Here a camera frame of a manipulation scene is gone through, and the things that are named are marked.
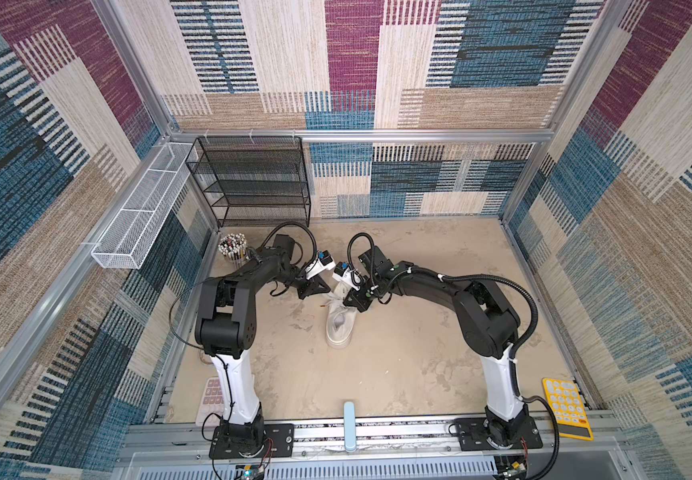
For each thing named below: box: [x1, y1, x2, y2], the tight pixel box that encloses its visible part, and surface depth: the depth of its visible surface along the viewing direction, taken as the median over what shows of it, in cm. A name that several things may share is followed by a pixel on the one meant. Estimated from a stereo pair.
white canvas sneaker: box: [324, 282, 357, 349], surface depth 91 cm
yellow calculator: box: [542, 377, 594, 441], surface depth 79 cm
